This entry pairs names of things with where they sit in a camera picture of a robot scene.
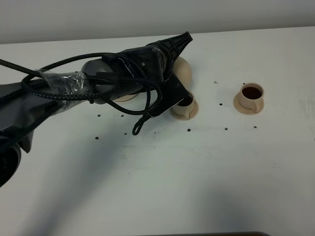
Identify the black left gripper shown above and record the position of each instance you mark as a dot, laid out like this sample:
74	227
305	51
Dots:
157	58

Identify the beige ceramic teapot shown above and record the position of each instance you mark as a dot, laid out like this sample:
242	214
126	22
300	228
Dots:
182	70

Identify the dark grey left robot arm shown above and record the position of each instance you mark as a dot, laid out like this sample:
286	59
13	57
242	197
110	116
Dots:
139	81

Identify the beige teapot saucer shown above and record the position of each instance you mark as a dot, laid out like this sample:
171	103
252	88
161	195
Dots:
125	98

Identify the beige left teacup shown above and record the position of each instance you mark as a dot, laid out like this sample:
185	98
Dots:
186	101

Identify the beige teacup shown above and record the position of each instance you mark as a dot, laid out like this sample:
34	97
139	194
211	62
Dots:
251	97
186	101

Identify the beige left cup saucer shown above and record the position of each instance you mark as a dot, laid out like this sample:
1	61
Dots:
185	112

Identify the beige cup saucer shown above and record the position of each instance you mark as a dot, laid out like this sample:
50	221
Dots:
185	112
248	106

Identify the beige right cup saucer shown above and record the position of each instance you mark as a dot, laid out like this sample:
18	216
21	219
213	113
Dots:
248	106

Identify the beige right teacup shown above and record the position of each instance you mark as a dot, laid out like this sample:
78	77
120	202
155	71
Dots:
251	97

